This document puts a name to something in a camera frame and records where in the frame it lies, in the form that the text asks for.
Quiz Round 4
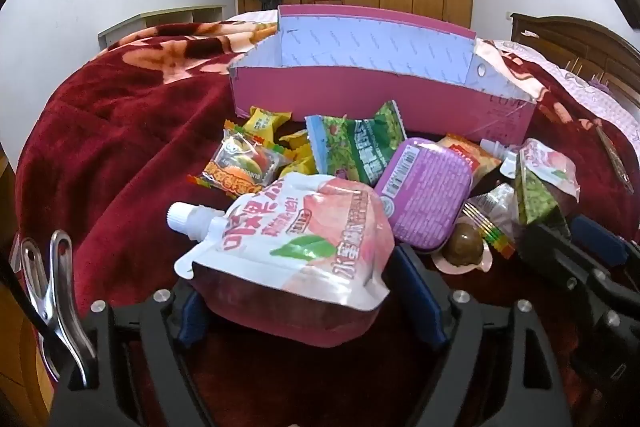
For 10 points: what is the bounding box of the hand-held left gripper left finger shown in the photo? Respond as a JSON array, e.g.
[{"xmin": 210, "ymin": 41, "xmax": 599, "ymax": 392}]
[{"xmin": 50, "ymin": 282, "xmax": 221, "ymax": 427}]

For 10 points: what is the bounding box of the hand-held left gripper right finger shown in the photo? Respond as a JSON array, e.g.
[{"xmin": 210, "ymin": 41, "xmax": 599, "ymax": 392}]
[{"xmin": 395, "ymin": 247, "xmax": 573, "ymax": 427}]

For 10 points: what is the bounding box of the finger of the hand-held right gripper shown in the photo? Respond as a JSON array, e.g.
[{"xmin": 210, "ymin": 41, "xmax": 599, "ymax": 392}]
[
  {"xmin": 570, "ymin": 214, "xmax": 640, "ymax": 273},
  {"xmin": 517, "ymin": 222, "xmax": 640, "ymax": 308}
]

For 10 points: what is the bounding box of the small green pea packet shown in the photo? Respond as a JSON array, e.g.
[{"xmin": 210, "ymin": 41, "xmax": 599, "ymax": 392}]
[{"xmin": 515, "ymin": 157, "xmax": 568, "ymax": 225}]

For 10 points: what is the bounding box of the rainbow striped clear packet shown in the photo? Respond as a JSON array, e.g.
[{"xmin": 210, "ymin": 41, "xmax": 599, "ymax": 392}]
[{"xmin": 462, "ymin": 182, "xmax": 521, "ymax": 260}]

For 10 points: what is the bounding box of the small peach jelly pouch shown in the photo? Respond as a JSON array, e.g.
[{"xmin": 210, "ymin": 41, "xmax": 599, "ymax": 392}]
[{"xmin": 480, "ymin": 138, "xmax": 581, "ymax": 208}]

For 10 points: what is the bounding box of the purple tin box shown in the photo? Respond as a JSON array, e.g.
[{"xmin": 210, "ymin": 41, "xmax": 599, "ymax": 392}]
[{"xmin": 374, "ymin": 137, "xmax": 473, "ymax": 253}]

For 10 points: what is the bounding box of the orange corn snack packet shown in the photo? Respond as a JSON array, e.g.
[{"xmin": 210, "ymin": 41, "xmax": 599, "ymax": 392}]
[{"xmin": 435, "ymin": 134, "xmax": 503, "ymax": 182}]

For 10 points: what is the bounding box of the large peach jelly pouch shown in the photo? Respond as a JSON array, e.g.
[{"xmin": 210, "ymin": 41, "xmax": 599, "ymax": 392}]
[{"xmin": 167, "ymin": 172, "xmax": 396, "ymax": 348}]

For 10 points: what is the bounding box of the burger gummy packet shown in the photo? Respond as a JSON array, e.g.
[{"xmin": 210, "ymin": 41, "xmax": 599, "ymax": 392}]
[{"xmin": 187, "ymin": 119, "xmax": 286, "ymax": 200}]

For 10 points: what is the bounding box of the large green pea packet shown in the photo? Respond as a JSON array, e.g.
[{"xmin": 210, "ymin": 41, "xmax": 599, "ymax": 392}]
[{"xmin": 305, "ymin": 101, "xmax": 408, "ymax": 185}]

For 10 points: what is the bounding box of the yellow candy packet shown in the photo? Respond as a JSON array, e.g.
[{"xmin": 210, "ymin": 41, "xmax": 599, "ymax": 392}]
[
  {"xmin": 278, "ymin": 130, "xmax": 311, "ymax": 151},
  {"xmin": 280, "ymin": 146, "xmax": 319, "ymax": 180},
  {"xmin": 244, "ymin": 106, "xmax": 293, "ymax": 142}
]

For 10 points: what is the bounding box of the pink cardboard box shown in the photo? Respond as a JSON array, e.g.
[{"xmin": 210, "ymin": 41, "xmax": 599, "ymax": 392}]
[{"xmin": 227, "ymin": 4, "xmax": 538, "ymax": 145}]

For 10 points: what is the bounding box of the brown egg in clear pack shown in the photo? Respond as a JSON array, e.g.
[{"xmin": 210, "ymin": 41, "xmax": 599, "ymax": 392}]
[{"xmin": 432, "ymin": 222, "xmax": 493, "ymax": 275}]

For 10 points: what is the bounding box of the brown patterned strip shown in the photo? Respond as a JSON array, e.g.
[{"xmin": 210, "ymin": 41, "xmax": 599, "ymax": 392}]
[{"xmin": 595, "ymin": 122, "xmax": 633, "ymax": 192}]

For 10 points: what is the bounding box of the metal spring clip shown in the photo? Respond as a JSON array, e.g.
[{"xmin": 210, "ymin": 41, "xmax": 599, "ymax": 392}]
[{"xmin": 20, "ymin": 229, "xmax": 98, "ymax": 388}]

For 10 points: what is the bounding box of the red floral blanket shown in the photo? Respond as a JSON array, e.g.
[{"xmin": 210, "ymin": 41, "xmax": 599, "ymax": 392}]
[{"xmin": 15, "ymin": 21, "xmax": 640, "ymax": 427}]

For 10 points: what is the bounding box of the wooden headboard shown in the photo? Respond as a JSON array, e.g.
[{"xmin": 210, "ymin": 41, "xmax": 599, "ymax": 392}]
[{"xmin": 510, "ymin": 13, "xmax": 640, "ymax": 108}]

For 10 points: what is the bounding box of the white low shelf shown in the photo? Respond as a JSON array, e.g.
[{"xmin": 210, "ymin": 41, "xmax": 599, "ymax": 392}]
[{"xmin": 97, "ymin": 4, "xmax": 226, "ymax": 52}]

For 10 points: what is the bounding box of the black cable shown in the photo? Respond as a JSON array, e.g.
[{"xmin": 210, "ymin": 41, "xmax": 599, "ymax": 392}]
[{"xmin": 0, "ymin": 252, "xmax": 68, "ymax": 388}]

